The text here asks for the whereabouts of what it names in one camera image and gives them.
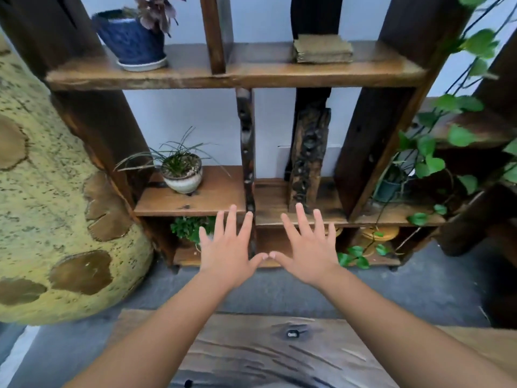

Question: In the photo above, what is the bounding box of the person's right hand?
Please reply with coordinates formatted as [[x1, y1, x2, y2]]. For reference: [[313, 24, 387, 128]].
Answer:
[[268, 202, 342, 289]]

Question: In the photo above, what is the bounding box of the person's left hand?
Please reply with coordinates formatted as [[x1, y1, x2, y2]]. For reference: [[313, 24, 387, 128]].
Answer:
[[198, 204, 268, 294]]

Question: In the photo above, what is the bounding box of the rustic wooden shelf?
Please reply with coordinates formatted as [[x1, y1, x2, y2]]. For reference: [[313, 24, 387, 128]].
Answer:
[[0, 0, 476, 272]]

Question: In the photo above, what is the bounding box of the thick brown cardboard piece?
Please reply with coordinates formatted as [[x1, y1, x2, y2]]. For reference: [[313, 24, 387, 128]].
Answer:
[[292, 34, 353, 64]]

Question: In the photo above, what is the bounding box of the person's left forearm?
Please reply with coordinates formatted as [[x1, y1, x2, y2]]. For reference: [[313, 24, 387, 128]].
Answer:
[[64, 270, 235, 388]]

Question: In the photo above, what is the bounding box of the person's right forearm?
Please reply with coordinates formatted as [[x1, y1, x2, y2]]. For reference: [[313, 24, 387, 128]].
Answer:
[[321, 268, 517, 388]]

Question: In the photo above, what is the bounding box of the small green leafy plant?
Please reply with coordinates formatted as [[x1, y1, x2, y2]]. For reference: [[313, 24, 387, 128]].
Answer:
[[170, 216, 217, 247]]

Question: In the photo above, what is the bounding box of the yellow plant pot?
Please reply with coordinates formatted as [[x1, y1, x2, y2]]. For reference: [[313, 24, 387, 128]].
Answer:
[[357, 226, 401, 243]]

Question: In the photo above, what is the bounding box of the small white plant pot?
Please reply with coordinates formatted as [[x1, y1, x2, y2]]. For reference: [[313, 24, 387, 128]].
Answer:
[[160, 154, 204, 195]]

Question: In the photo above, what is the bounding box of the light wooden bench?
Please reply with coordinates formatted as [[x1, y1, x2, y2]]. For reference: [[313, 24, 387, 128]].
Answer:
[[107, 309, 517, 388]]

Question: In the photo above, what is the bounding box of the dark green plant pot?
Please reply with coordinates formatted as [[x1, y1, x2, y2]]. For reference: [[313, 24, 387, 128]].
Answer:
[[373, 165, 409, 203]]

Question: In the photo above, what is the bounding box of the carved dark wood piece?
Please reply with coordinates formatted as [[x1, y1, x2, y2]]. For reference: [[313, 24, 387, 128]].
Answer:
[[288, 105, 332, 214]]

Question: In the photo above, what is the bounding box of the thin grass plant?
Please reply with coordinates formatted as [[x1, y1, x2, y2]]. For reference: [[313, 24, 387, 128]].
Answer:
[[114, 126, 231, 178]]

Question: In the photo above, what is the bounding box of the large yellow speckled trunk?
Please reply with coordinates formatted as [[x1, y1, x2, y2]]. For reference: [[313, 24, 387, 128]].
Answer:
[[0, 32, 155, 326]]

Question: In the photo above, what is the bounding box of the white pot saucer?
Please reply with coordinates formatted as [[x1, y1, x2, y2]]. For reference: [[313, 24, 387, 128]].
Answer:
[[117, 55, 169, 72]]

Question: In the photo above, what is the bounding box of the blue ceramic plant pot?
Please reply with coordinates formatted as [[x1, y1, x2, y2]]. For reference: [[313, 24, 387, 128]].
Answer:
[[92, 9, 167, 66]]

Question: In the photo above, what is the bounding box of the purple succulent plant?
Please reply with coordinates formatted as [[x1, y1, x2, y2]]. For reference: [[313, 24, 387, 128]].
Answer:
[[131, 0, 187, 37]]

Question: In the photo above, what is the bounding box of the green pothos vine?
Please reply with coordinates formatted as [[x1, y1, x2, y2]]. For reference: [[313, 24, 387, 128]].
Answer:
[[337, 0, 517, 269]]

